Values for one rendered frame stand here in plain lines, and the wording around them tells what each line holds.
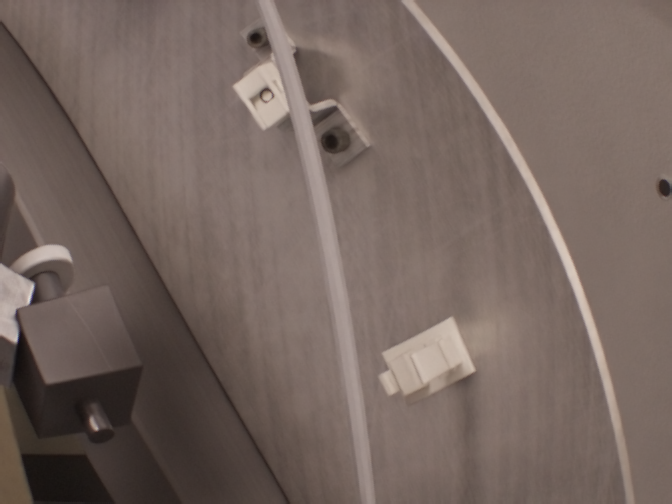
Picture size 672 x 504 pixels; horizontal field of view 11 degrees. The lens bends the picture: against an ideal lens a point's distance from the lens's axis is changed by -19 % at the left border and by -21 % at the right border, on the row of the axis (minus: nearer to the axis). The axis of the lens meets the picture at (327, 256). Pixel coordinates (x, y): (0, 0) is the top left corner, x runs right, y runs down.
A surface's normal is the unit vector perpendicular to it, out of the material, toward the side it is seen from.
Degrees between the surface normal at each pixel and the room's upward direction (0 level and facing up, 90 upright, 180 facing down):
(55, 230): 57
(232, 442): 67
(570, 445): 90
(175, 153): 90
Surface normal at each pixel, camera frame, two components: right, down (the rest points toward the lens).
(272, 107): -0.47, 0.20
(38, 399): -0.90, 0.22
